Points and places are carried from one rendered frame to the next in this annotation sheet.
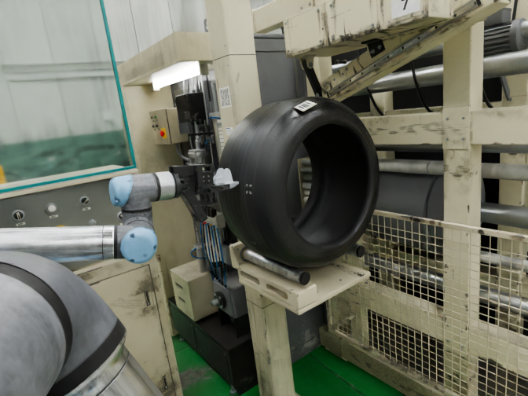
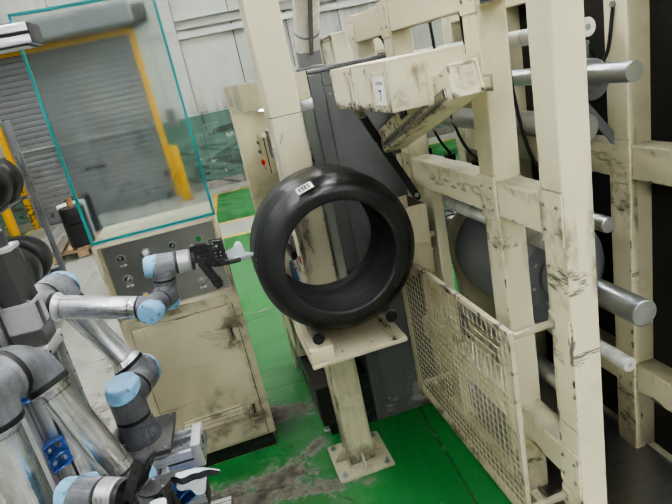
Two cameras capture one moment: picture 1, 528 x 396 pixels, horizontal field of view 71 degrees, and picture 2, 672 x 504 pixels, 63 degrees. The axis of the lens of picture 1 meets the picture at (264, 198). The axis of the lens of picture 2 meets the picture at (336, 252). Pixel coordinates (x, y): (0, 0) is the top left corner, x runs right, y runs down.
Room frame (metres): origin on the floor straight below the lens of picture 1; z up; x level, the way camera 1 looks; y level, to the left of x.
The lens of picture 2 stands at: (-0.45, -0.93, 1.80)
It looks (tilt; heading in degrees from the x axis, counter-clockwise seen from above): 19 degrees down; 24
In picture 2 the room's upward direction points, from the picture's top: 12 degrees counter-clockwise
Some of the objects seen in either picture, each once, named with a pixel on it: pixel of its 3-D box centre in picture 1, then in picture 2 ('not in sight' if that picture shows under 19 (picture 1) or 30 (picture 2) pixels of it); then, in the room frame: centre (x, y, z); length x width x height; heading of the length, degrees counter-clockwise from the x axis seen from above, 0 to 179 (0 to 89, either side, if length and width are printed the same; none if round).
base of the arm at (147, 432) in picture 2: not in sight; (136, 425); (0.73, 0.48, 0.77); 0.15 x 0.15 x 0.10
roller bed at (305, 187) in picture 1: (324, 188); (405, 235); (1.72, -0.30, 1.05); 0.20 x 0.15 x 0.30; 35
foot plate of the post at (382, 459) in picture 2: not in sight; (359, 453); (1.52, 0.05, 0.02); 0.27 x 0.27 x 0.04; 35
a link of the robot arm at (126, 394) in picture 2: not in sight; (126, 396); (0.74, 0.48, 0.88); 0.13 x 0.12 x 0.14; 18
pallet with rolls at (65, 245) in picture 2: not in sight; (80, 222); (5.32, 5.54, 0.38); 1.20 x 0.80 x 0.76; 39
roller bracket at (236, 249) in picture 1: (272, 242); not in sight; (1.47, -0.01, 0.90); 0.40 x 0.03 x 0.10; 125
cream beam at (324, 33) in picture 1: (364, 20); (390, 81); (1.39, -0.43, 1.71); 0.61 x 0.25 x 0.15; 35
